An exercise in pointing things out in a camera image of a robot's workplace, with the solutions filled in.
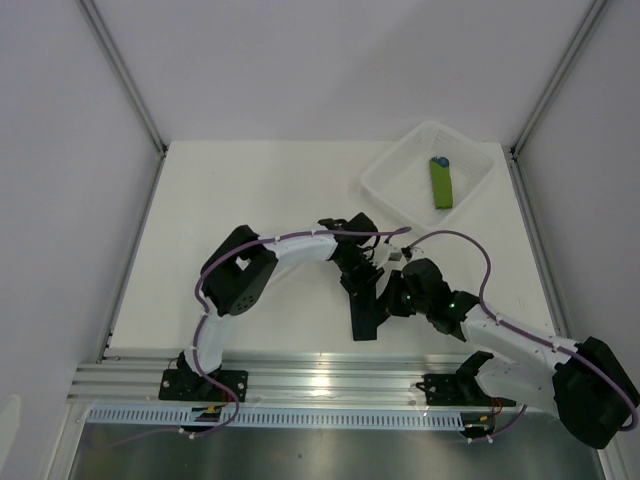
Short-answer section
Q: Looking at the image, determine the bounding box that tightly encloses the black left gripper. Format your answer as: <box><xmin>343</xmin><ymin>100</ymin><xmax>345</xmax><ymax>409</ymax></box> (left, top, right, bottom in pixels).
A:
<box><xmin>334</xmin><ymin>252</ymin><xmax>384</xmax><ymax>309</ymax></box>

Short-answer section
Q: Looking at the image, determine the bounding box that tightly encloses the dark navy paper napkin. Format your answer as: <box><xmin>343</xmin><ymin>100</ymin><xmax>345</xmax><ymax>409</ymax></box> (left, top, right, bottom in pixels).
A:
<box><xmin>349</xmin><ymin>285</ymin><xmax>390</xmax><ymax>342</ymax></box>

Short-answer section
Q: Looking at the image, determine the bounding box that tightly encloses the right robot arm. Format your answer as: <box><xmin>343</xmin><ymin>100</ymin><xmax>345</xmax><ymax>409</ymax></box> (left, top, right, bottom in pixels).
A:
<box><xmin>375</xmin><ymin>259</ymin><xmax>639</xmax><ymax>449</ymax></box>

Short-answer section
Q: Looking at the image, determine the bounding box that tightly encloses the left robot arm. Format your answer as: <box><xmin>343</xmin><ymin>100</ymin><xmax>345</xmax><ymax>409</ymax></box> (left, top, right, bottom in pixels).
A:
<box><xmin>176</xmin><ymin>212</ymin><xmax>384</xmax><ymax>400</ymax></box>

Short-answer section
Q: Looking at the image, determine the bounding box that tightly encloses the green rolled napkin bundle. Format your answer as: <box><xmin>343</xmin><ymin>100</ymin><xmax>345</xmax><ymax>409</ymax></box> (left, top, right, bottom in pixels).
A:
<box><xmin>429</xmin><ymin>157</ymin><xmax>454</xmax><ymax>210</ymax></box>

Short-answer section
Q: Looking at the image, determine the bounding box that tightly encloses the large white basket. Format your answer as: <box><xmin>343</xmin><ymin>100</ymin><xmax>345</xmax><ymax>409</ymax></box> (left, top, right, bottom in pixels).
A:
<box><xmin>360</xmin><ymin>121</ymin><xmax>496</xmax><ymax>232</ymax></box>

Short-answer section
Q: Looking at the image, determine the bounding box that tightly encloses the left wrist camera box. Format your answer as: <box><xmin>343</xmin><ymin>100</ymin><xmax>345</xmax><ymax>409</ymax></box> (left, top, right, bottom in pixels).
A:
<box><xmin>379</xmin><ymin>243</ymin><xmax>404</xmax><ymax>265</ymax></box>

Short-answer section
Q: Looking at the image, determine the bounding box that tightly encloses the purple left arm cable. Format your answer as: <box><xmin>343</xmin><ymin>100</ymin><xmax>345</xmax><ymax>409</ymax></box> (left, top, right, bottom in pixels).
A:
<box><xmin>114</xmin><ymin>226</ymin><xmax>414</xmax><ymax>446</ymax></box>

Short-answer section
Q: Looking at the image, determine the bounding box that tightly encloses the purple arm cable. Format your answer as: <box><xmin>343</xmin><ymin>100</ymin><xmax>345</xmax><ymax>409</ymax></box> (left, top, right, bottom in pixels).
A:
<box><xmin>403</xmin><ymin>229</ymin><xmax>639</xmax><ymax>441</ymax></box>
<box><xmin>114</xmin><ymin>226</ymin><xmax>414</xmax><ymax>446</ymax></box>

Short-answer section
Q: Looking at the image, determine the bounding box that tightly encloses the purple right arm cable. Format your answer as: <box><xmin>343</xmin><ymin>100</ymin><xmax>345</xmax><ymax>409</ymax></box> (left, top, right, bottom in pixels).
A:
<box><xmin>403</xmin><ymin>229</ymin><xmax>639</xmax><ymax>441</ymax></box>

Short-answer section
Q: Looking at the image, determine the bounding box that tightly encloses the aluminium frame rail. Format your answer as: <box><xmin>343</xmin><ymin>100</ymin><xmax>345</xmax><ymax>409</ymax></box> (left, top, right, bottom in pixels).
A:
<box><xmin>66</xmin><ymin>349</ymin><xmax>467</xmax><ymax>410</ymax></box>

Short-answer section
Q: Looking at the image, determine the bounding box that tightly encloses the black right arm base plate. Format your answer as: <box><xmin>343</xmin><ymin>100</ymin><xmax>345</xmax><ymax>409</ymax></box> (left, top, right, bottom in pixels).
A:
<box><xmin>415</xmin><ymin>373</ymin><xmax>516</xmax><ymax>407</ymax></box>

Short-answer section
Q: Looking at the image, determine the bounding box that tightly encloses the white slotted cable duct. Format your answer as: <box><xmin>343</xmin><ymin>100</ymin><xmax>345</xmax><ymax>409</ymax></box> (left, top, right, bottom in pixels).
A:
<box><xmin>86</xmin><ymin>405</ymin><xmax>464</xmax><ymax>432</ymax></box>

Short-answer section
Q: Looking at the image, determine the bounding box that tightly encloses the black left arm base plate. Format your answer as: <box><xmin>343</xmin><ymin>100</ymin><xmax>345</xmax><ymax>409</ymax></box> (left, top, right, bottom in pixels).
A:
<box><xmin>158</xmin><ymin>369</ymin><xmax>248</xmax><ymax>403</ymax></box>

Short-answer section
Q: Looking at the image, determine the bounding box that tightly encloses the right corner frame post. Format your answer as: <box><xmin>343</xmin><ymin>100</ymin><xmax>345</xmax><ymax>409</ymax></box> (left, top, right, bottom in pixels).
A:
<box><xmin>509</xmin><ymin>0</ymin><xmax>613</xmax><ymax>161</ymax></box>

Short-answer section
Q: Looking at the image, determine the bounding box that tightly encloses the corner frame post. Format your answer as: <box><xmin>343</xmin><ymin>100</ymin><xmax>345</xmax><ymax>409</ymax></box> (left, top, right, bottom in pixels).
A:
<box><xmin>75</xmin><ymin>0</ymin><xmax>168</xmax><ymax>157</ymax></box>
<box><xmin>509</xmin><ymin>0</ymin><xmax>613</xmax><ymax>161</ymax></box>

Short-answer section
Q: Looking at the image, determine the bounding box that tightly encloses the left corner frame post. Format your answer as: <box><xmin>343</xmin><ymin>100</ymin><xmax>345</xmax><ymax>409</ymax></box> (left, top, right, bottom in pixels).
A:
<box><xmin>75</xmin><ymin>0</ymin><xmax>168</xmax><ymax>157</ymax></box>

